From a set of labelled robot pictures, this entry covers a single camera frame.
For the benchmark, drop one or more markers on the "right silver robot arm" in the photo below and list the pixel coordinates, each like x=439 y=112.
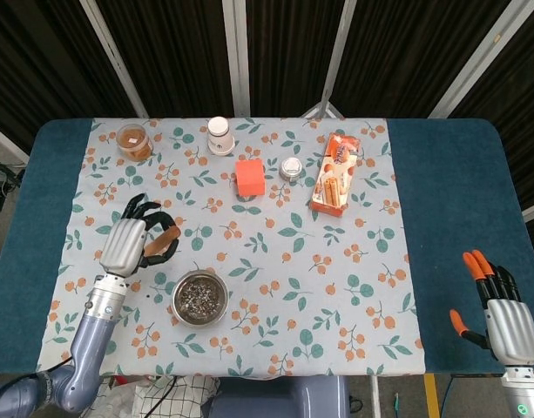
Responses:
x=523 y=392

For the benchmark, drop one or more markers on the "orange cube block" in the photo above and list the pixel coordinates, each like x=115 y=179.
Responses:
x=250 y=177

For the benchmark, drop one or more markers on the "white plastic bottle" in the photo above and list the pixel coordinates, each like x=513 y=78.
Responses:
x=220 y=137

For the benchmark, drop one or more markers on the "floral orange-fruit tablecloth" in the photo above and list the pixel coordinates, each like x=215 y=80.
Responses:
x=271 y=270

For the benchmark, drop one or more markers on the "teal blue table cover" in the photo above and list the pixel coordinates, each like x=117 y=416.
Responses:
x=445 y=183

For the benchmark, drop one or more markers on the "clear jar of orange snacks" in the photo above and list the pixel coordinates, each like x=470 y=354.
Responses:
x=135 y=141

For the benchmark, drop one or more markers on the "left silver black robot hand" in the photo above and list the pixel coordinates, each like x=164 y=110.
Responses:
x=123 y=246

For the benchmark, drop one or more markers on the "stainless steel bowl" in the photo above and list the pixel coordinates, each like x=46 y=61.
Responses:
x=177 y=311

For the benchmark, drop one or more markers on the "black white checkered bag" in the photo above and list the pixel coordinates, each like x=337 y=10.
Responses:
x=118 y=398

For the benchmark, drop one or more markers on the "right silver orange-tipped robot hand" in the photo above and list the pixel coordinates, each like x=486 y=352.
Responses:
x=510 y=326

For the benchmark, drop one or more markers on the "grey-blue robot torso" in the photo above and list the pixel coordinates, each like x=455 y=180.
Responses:
x=279 y=398

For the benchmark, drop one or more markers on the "white frame post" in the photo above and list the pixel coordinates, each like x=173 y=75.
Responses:
x=475 y=61
x=338 y=52
x=237 y=56
x=114 y=61

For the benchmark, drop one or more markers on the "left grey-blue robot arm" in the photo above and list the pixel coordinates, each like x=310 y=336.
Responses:
x=90 y=339

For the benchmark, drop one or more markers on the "orange biscuit box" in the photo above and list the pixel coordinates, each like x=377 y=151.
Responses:
x=334 y=178

